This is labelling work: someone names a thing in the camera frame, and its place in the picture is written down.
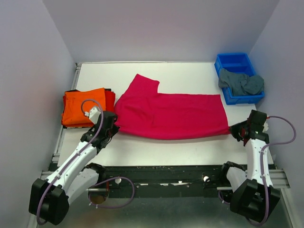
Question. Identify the folded orange t shirt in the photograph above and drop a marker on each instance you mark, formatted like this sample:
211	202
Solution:
72	115

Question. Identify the grey t shirt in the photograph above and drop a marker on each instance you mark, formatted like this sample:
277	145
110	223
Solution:
241	84

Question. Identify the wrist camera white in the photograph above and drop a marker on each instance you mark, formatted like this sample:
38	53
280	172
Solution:
265	125
93	114

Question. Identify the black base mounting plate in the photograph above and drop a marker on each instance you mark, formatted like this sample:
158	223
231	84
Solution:
161	182

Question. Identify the blue plastic bin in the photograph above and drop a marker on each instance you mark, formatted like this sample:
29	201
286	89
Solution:
237	63

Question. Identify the magenta t shirt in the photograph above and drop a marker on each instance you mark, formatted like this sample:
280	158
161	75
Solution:
143	111

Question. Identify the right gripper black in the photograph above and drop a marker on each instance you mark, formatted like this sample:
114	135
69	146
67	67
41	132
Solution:
233	130

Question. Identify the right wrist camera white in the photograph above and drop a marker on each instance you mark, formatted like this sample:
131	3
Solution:
265	125

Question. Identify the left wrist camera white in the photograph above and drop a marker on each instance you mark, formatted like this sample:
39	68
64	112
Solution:
93	114

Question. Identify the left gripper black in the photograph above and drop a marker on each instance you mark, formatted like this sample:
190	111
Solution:
115	130

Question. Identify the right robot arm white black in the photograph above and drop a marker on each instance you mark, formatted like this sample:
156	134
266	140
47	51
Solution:
253	194

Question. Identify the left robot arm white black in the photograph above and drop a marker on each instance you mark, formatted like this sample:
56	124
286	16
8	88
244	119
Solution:
51	198

